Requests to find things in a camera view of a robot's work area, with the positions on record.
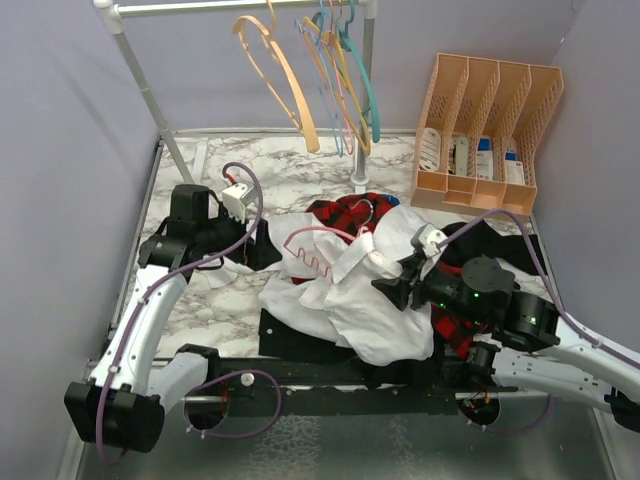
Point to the white remote in organizer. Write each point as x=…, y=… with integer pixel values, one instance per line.
x=430, y=150

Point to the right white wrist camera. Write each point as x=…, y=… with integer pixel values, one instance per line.
x=427, y=242

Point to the white shirt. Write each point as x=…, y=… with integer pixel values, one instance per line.
x=343, y=307

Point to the cream orange hanger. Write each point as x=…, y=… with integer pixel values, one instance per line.
x=300, y=115

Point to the white blue red box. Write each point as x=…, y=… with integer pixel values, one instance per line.
x=514, y=168

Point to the black garment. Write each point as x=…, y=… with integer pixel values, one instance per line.
x=500, y=245
x=281, y=341

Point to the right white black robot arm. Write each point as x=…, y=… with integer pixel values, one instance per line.
x=509, y=338

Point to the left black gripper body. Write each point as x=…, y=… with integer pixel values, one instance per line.
x=221, y=234

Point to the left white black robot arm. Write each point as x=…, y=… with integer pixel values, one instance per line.
x=124, y=402

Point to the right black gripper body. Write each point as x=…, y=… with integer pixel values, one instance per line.
x=436, y=287

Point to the white metal clothes rack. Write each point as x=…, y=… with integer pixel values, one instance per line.
x=183, y=56

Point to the red black plaid shirt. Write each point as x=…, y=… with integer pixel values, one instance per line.
x=457, y=332

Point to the teal hanger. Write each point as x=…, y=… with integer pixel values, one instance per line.
x=367, y=75

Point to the yellow hanger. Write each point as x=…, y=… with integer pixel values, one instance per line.
x=357, y=113

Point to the peach plastic file organizer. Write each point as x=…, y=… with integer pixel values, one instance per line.
x=478, y=97

